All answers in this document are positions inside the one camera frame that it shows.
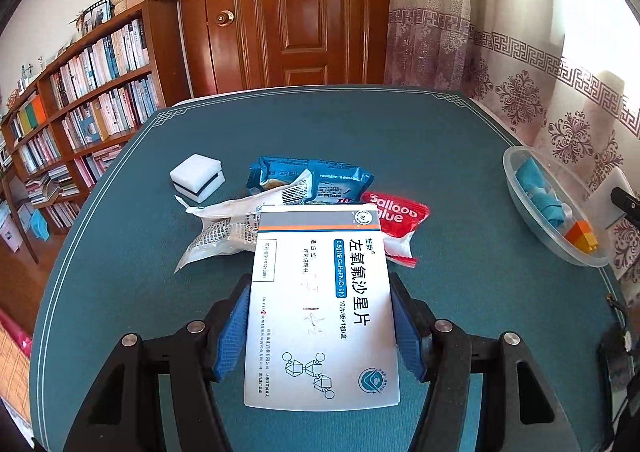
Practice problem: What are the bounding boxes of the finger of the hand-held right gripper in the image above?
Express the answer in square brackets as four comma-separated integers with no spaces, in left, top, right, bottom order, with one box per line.
[611,186,640,215]

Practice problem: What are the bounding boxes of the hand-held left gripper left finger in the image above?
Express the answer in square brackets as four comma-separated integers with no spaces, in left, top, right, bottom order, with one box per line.
[62,274,251,452]

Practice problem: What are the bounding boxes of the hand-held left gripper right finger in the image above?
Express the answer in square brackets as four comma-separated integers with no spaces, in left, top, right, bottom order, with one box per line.
[389,273,583,452]

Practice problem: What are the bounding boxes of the white medicine box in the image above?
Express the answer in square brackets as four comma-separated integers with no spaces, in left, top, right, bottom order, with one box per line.
[243,204,401,408]

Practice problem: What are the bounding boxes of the clear plastic gauze packet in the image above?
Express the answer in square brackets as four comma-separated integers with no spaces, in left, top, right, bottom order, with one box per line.
[173,169,315,274]

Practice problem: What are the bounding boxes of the clear plastic bowl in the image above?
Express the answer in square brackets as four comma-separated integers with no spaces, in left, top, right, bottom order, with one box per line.
[502,145,613,267]

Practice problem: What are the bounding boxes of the red glue packet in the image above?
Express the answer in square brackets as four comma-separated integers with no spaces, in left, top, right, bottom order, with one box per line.
[361,191,431,269]

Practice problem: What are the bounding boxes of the white sponge with black stripe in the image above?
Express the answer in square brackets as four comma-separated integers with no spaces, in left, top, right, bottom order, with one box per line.
[169,154,224,203]

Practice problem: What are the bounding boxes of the blue snack packet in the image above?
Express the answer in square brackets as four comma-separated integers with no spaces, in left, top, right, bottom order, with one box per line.
[246,156,375,205]

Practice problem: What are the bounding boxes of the orange and yellow toy block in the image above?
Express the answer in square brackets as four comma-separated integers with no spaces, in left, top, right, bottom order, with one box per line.
[562,220,599,253]

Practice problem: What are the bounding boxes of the crumpled blue cloth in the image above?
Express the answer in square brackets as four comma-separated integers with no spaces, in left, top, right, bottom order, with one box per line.
[515,159,573,227]

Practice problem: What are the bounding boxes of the white purple floral curtain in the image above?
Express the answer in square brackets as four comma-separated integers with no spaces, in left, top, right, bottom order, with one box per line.
[450,0,640,293]

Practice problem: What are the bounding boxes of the teal table mat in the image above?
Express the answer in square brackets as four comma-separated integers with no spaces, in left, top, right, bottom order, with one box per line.
[31,84,621,452]

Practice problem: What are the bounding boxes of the blue plastic object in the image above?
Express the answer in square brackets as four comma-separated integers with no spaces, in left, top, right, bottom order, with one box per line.
[29,209,52,241]

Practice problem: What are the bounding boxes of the sheer patterned curtain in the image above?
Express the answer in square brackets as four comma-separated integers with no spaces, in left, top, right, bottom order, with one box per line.
[384,0,478,95]

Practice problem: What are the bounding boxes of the wooden bookshelf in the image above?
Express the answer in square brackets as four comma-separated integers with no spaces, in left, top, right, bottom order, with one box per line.
[0,0,193,263]

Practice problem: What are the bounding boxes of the rows of books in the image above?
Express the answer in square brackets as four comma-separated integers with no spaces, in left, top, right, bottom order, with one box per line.
[0,19,166,233]

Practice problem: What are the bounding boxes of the wooden door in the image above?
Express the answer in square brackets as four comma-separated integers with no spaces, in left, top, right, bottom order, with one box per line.
[177,0,393,105]

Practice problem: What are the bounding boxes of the wristwatch with dark leather strap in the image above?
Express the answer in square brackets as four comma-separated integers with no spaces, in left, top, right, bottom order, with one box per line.
[600,297,637,383]

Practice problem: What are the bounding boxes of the filmstrip photo frame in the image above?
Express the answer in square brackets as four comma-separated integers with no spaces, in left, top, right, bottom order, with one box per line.
[79,0,114,36]

